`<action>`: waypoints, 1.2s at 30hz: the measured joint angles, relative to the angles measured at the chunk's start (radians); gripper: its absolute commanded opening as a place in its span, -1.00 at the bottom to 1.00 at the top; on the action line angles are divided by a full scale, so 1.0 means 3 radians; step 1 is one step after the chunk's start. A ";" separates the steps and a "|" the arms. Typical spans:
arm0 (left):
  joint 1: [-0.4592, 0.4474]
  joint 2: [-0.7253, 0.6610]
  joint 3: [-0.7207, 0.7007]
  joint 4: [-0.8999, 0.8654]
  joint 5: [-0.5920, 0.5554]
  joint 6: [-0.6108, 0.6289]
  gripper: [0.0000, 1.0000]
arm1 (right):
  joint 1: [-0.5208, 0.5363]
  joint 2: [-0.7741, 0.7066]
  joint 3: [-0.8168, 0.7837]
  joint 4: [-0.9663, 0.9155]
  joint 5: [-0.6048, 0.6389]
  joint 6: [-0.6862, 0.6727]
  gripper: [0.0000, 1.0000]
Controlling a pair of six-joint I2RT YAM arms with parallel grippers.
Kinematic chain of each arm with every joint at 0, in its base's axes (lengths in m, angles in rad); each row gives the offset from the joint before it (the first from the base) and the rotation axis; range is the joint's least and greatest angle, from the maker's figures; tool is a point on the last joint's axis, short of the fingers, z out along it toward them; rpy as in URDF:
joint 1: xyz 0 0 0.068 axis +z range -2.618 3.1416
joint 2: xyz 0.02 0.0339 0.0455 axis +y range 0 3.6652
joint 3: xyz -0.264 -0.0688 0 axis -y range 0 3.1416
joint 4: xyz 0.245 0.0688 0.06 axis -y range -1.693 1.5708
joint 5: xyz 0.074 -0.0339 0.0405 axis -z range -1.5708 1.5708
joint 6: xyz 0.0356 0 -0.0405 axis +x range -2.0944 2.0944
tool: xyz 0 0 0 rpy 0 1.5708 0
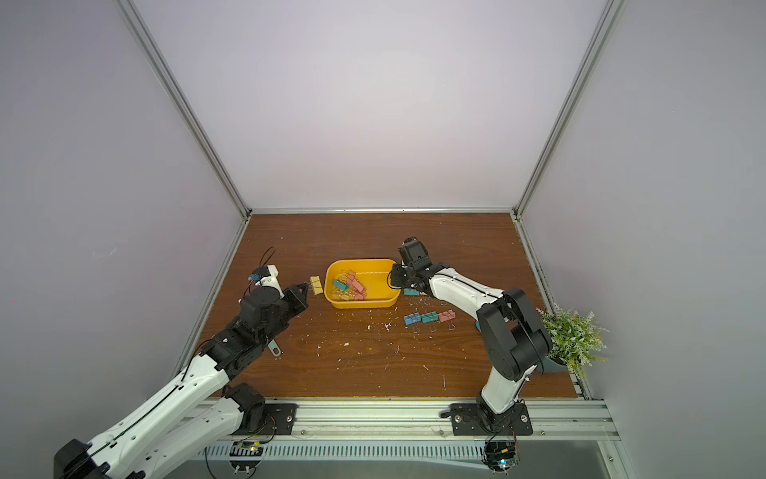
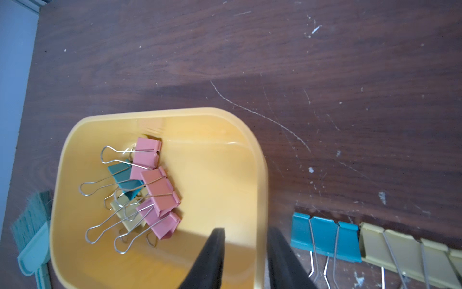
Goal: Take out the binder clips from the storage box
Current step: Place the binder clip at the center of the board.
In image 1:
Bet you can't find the yellow binder clip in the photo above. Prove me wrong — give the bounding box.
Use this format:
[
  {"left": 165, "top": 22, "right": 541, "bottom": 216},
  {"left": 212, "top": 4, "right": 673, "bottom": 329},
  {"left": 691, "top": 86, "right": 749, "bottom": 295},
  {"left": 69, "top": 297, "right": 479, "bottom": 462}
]
[{"left": 309, "top": 275, "right": 323, "bottom": 295}]

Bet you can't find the yellow plastic storage box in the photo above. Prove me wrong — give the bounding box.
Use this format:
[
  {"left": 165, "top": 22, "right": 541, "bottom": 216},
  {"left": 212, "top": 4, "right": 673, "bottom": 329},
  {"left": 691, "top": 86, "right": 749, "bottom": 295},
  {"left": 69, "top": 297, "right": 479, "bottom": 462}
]
[{"left": 323, "top": 259, "right": 400, "bottom": 309}]

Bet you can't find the blue binder clip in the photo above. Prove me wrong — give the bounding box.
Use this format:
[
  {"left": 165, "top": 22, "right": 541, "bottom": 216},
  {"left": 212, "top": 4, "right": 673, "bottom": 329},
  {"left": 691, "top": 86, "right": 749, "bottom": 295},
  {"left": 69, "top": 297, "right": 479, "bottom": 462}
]
[{"left": 404, "top": 313, "right": 422, "bottom": 325}]

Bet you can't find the pink binder clip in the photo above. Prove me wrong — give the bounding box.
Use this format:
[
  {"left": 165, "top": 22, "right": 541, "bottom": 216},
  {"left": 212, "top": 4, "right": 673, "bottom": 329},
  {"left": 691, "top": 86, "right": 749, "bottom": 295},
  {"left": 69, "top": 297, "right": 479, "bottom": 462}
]
[{"left": 438, "top": 309, "right": 457, "bottom": 323}]

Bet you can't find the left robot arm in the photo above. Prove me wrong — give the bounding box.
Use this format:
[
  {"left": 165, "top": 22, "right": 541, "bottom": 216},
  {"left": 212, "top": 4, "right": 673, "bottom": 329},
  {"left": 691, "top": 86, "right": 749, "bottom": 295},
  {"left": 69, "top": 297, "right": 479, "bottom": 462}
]
[{"left": 53, "top": 279, "right": 310, "bottom": 478}]

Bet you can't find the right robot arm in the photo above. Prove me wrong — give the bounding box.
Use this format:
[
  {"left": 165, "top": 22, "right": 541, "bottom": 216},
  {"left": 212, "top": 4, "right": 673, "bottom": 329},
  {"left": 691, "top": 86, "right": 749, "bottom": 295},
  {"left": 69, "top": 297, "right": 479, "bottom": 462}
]
[{"left": 390, "top": 237, "right": 554, "bottom": 424}]

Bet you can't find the left controller board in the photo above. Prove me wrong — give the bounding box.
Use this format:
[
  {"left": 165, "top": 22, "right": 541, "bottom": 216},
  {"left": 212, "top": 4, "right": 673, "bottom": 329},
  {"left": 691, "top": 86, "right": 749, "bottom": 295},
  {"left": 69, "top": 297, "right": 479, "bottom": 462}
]
[{"left": 229, "top": 440, "right": 265, "bottom": 478}]

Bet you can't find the controller board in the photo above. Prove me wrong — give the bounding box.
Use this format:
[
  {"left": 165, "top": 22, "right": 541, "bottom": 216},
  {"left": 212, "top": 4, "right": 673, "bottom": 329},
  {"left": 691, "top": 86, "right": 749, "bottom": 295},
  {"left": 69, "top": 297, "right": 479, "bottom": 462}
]
[
  {"left": 482, "top": 440, "right": 520, "bottom": 473},
  {"left": 229, "top": 440, "right": 265, "bottom": 478}
]

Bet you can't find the small potted green plant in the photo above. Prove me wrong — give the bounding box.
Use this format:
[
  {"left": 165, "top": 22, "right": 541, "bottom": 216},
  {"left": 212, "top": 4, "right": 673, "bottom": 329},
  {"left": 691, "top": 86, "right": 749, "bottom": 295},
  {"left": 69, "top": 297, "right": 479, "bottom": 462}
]
[{"left": 538, "top": 303, "right": 608, "bottom": 379}]

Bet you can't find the right controller board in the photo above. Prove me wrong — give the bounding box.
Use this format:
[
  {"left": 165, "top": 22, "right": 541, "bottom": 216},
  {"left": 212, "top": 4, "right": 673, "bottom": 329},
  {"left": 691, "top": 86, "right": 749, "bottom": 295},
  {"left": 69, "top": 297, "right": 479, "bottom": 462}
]
[{"left": 482, "top": 440, "right": 520, "bottom": 473}]

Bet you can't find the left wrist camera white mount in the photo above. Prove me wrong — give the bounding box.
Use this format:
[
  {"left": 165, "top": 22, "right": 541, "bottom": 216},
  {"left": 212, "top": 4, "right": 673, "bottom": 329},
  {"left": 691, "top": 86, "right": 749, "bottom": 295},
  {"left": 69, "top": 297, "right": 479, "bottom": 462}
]
[{"left": 249, "top": 265, "right": 283, "bottom": 297}]

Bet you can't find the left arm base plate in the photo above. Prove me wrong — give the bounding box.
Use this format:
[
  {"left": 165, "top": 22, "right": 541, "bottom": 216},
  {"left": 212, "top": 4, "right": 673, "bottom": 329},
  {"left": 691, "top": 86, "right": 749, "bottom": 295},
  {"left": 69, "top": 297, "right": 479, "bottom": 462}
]
[{"left": 233, "top": 402, "right": 298, "bottom": 436}]

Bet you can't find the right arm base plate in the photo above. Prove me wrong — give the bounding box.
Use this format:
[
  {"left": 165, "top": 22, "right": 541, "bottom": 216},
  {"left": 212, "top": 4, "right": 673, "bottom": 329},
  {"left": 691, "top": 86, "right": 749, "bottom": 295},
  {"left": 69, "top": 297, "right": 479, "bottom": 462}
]
[{"left": 440, "top": 401, "right": 534, "bottom": 436}]

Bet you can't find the aluminium front rail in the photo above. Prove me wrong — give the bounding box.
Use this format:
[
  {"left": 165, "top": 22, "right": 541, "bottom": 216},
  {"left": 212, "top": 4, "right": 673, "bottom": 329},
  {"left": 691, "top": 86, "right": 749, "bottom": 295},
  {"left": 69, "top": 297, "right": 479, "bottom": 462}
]
[{"left": 128, "top": 397, "right": 620, "bottom": 442}]

